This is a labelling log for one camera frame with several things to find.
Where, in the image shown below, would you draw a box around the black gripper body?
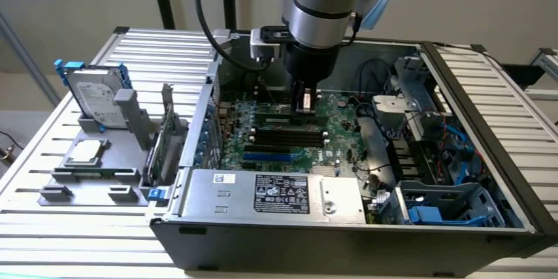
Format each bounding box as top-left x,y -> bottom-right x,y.
285,42 -> 342,83

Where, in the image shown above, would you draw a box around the green RAM stick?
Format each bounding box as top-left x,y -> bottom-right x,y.
255,112 -> 322,127

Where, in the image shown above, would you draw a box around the black RAM slot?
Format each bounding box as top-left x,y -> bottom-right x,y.
254,131 -> 326,143
253,136 -> 326,148
255,126 -> 326,139

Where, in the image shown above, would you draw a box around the black expansion slot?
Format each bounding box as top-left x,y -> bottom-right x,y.
243,143 -> 294,156

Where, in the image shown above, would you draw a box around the blue expansion slot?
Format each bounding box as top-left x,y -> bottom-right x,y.
243,152 -> 294,165

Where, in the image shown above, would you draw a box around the green motherboard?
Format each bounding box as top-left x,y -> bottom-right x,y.
217,90 -> 386,202

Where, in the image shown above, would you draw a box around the silver chipset heatsink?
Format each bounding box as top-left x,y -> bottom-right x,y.
311,165 -> 341,176

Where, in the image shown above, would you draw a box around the silver power supply unit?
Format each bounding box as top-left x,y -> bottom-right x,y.
178,169 -> 369,225

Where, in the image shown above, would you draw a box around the green graphics card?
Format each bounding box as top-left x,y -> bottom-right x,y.
142,83 -> 181,186

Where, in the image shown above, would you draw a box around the grey parts rack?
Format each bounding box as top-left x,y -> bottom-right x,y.
38,88 -> 190,207

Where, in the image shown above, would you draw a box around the grey disk bay cage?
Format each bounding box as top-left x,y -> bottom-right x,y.
382,178 -> 510,228

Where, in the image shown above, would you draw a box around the blue case latch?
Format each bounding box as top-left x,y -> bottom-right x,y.
147,186 -> 170,202

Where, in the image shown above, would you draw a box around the open black PC case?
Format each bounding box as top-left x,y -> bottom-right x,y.
150,28 -> 548,272

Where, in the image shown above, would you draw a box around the silver hard disk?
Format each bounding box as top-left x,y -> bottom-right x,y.
64,68 -> 129,129

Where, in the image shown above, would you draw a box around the silver CPU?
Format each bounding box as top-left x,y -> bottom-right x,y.
71,139 -> 107,163

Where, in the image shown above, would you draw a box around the blue disk carrier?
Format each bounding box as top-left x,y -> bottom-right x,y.
54,58 -> 133,133

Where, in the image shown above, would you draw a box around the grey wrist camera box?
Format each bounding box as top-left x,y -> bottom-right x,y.
250,26 -> 293,63

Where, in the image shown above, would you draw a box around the grey air duct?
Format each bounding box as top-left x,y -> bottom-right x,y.
355,116 -> 398,189

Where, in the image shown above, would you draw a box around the silver metal drive bracket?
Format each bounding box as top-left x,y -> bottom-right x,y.
373,56 -> 454,142

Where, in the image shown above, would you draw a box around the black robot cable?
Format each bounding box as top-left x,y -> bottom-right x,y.
193,0 -> 270,71

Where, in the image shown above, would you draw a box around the blue SATA wire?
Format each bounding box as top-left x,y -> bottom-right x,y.
440,121 -> 476,186

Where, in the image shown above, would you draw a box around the thin black cable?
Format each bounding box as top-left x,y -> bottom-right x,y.
434,41 -> 526,91

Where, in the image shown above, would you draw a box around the red thin wire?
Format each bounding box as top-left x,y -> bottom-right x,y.
472,150 -> 486,182

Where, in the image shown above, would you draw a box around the aluminium frame profile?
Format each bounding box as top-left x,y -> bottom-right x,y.
522,47 -> 558,101

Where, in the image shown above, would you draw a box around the grey metal frame bar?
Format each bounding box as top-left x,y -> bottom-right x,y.
0,12 -> 62,107

